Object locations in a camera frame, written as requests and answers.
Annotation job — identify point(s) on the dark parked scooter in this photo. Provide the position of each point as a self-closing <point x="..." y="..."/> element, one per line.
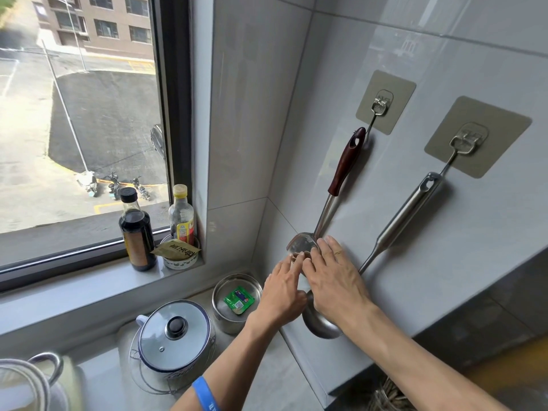
<point x="113" y="188"/>
<point x="140" y="190"/>

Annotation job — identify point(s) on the white enamel pot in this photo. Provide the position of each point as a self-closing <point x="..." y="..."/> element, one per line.
<point x="188" y="374"/>

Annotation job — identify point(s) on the large steel cooking pot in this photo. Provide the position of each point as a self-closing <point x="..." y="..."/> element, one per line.
<point x="59" y="365"/>

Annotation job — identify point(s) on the person's right hand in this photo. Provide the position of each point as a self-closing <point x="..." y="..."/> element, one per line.
<point x="338" y="286"/>

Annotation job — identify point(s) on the white window sill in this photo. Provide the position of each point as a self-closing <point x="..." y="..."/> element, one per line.
<point x="85" y="295"/>

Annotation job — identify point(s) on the white marble cutting board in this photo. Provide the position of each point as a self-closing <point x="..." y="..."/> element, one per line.
<point x="265" y="372"/>

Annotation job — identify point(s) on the steel mug with lid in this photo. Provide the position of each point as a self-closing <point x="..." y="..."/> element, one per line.
<point x="227" y="323"/>

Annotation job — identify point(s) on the small glass lid, black knob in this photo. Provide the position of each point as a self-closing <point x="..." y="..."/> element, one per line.
<point x="192" y="338"/>

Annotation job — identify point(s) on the clear bottle with yellow cap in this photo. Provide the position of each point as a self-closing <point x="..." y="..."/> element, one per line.
<point x="180" y="218"/>

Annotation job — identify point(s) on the large adhesive wall hook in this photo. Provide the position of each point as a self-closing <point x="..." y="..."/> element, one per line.
<point x="505" y="124"/>

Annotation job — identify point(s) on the brown apartment building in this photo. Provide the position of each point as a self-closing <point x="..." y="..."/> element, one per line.
<point x="107" y="21"/>

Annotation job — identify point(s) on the parked car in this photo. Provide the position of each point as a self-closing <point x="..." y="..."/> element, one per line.
<point x="157" y="141"/>

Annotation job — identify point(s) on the stainless steel ladle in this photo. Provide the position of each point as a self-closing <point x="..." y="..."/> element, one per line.
<point x="402" y="218"/>

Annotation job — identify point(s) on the small adhesive wall hook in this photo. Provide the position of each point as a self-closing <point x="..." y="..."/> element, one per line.
<point x="398" y="87"/>

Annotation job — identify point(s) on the person's left hand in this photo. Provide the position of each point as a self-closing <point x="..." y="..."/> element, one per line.
<point x="282" y="295"/>

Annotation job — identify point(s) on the dark soy sauce bottle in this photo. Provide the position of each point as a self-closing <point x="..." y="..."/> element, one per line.
<point x="137" y="239"/>

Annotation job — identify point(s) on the bundle of wooden chopsticks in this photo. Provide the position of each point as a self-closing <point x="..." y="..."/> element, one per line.
<point x="387" y="398"/>

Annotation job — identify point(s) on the white parked scooter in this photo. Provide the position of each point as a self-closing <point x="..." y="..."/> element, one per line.
<point x="87" y="184"/>

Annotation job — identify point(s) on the green packet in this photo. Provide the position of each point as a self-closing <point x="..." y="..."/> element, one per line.
<point x="239" y="300"/>

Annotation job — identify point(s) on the person's right forearm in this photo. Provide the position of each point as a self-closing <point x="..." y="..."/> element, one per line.
<point x="411" y="363"/>

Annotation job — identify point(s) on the blue wristband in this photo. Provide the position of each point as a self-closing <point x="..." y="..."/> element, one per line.
<point x="203" y="393"/>

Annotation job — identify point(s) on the small white patterned cup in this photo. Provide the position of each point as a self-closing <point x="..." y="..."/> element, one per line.
<point x="182" y="264"/>

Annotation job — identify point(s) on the dark window frame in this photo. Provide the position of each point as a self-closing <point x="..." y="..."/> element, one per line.
<point x="175" y="124"/>

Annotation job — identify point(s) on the dark steel range hood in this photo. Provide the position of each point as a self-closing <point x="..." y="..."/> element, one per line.
<point x="492" y="321"/>

